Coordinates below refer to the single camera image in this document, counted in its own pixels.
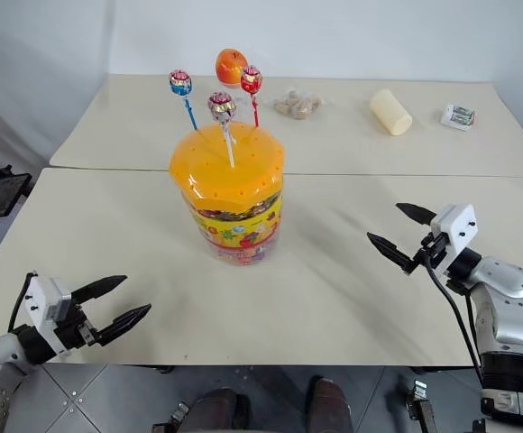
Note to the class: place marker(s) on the white battery pack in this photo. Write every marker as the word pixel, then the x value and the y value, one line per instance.
pixel 457 117

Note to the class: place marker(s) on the metal bracket under table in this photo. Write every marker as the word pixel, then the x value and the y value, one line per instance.
pixel 173 419
pixel 421 406

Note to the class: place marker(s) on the red wrapped lollipop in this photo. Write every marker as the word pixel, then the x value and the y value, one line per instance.
pixel 251 81

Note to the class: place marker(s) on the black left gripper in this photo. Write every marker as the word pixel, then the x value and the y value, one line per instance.
pixel 74 329

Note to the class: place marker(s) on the silver pink wrapped lollipop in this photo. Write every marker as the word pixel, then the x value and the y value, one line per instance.
pixel 221 106

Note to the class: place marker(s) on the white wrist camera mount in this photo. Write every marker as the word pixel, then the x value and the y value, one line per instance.
pixel 457 230
pixel 40 297

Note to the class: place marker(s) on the cream foam cylinder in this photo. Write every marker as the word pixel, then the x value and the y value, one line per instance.
pixel 390 113

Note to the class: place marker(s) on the clear plastic candy jar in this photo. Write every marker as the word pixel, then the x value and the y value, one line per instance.
pixel 239 234

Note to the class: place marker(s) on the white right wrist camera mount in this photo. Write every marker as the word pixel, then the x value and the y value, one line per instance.
pixel 457 230

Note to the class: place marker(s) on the blue wrapped lollipop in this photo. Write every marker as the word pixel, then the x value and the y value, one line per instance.
pixel 180 83

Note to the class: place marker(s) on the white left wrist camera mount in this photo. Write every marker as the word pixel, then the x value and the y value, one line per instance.
pixel 40 297

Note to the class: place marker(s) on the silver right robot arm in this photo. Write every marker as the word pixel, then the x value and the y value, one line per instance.
pixel 509 306

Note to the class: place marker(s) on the orange perforated jar lid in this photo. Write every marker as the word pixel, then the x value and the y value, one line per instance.
pixel 225 171

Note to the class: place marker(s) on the clear bag of brown snacks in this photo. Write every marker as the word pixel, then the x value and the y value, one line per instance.
pixel 298 106

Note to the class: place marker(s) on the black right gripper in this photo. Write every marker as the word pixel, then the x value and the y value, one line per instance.
pixel 433 248

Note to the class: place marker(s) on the orange red apple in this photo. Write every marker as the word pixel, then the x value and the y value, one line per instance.
pixel 229 65

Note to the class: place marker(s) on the dark brown rounded shape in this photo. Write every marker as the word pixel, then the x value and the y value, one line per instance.
pixel 218 410
pixel 329 406

